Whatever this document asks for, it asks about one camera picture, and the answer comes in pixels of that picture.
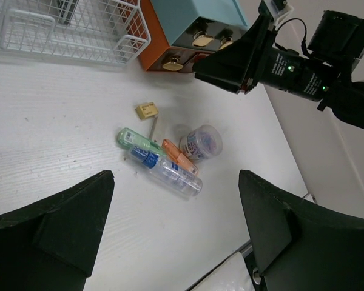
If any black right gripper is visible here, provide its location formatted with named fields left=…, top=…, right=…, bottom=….
left=192, top=10, right=364, bottom=102

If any clear jar of paperclips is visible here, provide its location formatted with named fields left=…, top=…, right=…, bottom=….
left=179, top=124, right=223, bottom=162

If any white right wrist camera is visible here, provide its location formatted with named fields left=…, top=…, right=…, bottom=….
left=258, top=0, right=294, bottom=31

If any clear blue-capped bottle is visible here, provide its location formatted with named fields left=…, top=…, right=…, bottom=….
left=127, top=145, right=203, bottom=198

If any green correction tape dispenser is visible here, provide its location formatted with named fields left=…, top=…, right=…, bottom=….
left=117, top=127, right=167, bottom=157

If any teal orange drawer cabinet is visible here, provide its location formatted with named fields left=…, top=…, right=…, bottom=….
left=138, top=0, right=248, bottom=73

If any white wire mesh basket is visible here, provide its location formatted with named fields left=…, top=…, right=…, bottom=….
left=0, top=0, right=151, bottom=66

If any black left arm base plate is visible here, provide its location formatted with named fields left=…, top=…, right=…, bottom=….
left=240, top=241, right=266, bottom=290

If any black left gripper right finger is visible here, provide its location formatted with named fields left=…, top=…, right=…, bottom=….
left=238, top=170, right=364, bottom=290

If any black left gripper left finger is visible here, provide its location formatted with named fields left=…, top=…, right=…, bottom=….
left=0, top=170, right=114, bottom=290

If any yellow eraser block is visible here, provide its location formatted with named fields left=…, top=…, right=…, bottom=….
left=135, top=102, right=158, bottom=120

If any grey eraser block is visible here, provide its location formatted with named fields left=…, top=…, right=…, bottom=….
left=149, top=116, right=158, bottom=142

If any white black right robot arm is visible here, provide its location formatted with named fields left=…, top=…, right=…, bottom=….
left=193, top=10, right=364, bottom=129

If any orange correction tape dispenser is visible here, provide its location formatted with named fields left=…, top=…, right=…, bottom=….
left=162, top=139, right=198, bottom=176

